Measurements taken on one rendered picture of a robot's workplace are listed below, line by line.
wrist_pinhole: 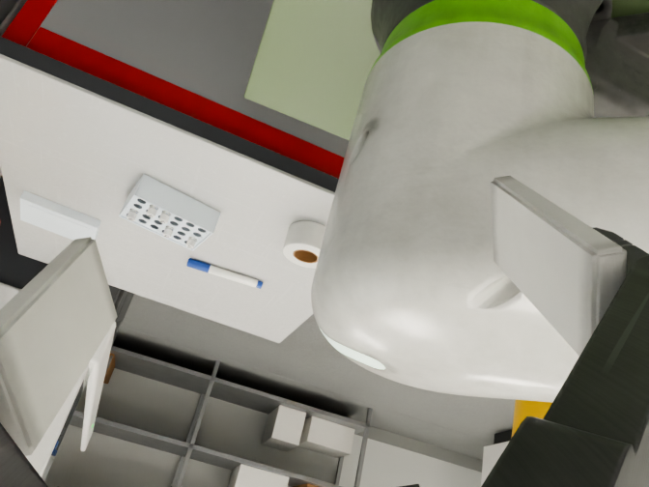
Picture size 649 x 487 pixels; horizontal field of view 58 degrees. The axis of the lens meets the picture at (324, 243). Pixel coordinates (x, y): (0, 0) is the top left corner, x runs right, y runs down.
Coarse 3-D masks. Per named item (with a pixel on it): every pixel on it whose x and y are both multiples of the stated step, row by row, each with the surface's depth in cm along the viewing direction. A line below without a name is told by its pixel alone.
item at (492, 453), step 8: (504, 432) 418; (496, 440) 424; (504, 440) 415; (488, 448) 421; (496, 448) 411; (504, 448) 402; (488, 456) 418; (496, 456) 408; (488, 464) 415; (488, 472) 411
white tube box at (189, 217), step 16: (144, 176) 83; (144, 192) 82; (160, 192) 84; (176, 192) 85; (128, 208) 86; (144, 208) 85; (160, 208) 83; (176, 208) 84; (192, 208) 86; (208, 208) 87; (144, 224) 89; (160, 224) 88; (176, 224) 88; (192, 224) 87; (208, 224) 86; (176, 240) 91
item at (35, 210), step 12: (24, 192) 95; (24, 204) 96; (36, 204) 95; (48, 204) 96; (24, 216) 100; (36, 216) 99; (48, 216) 98; (60, 216) 97; (72, 216) 97; (84, 216) 98; (48, 228) 102; (60, 228) 101; (72, 228) 100; (84, 228) 99; (96, 228) 98; (96, 240) 106
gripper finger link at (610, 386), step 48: (624, 288) 11; (624, 336) 10; (576, 384) 9; (624, 384) 9; (528, 432) 7; (576, 432) 7; (624, 432) 8; (528, 480) 6; (576, 480) 6; (624, 480) 7
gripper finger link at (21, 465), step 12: (0, 432) 10; (0, 444) 9; (12, 444) 9; (0, 456) 9; (12, 456) 9; (24, 456) 9; (0, 468) 9; (12, 468) 9; (24, 468) 9; (0, 480) 8; (12, 480) 8; (24, 480) 8; (36, 480) 8
